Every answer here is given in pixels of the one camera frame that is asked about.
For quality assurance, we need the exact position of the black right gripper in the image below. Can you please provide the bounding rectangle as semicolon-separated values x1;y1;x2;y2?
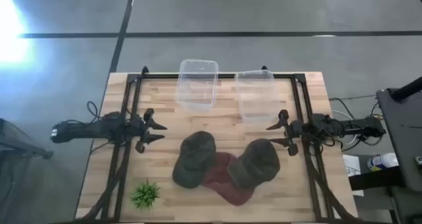
266;109;306;157

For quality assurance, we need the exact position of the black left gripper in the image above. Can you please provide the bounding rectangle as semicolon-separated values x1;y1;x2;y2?
130;107;168;154

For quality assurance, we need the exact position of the olive green cap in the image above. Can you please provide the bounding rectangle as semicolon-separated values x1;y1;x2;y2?
226;138;281;190
171;130;218;190

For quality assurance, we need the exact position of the dark red cap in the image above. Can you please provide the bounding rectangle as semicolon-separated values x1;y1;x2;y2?
200;151;256;207

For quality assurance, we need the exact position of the clear plastic bin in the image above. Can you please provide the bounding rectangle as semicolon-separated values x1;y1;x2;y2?
175;59;220;111
234;69;280;123

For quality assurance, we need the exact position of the small green artificial plant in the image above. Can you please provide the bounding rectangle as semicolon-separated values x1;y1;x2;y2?
129;179;162;211

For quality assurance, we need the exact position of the white paper sheet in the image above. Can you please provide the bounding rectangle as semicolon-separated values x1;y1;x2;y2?
342;154;365;198

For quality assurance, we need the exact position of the white wipes canister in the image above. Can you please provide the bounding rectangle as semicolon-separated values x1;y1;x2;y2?
367;152;400;172

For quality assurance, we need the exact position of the black bar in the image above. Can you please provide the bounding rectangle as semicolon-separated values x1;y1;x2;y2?
348;166;406;191

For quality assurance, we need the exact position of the grey cart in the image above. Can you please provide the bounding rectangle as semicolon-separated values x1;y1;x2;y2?
375;87;422;192

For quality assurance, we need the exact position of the black pole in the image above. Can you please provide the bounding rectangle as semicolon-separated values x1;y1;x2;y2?
390;76;422;102

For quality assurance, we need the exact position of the dark glass side table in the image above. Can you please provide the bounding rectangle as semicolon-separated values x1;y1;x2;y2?
0;117;53;161

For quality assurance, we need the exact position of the black metal table frame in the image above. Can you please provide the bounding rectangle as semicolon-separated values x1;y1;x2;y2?
78;65;363;224

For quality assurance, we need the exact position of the white cable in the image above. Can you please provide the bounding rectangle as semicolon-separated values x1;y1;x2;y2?
331;109;359;146

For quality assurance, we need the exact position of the black cable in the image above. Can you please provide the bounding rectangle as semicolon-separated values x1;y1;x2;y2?
328;94;378;102

